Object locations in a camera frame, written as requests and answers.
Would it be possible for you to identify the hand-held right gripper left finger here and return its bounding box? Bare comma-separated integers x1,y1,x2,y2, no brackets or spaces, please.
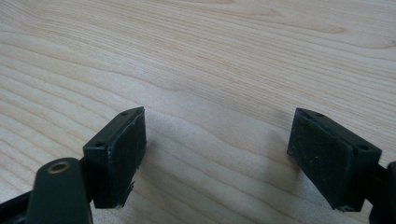
82,105,148,209

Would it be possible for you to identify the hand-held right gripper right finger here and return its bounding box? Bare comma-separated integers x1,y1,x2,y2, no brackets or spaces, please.
286,107,383,213

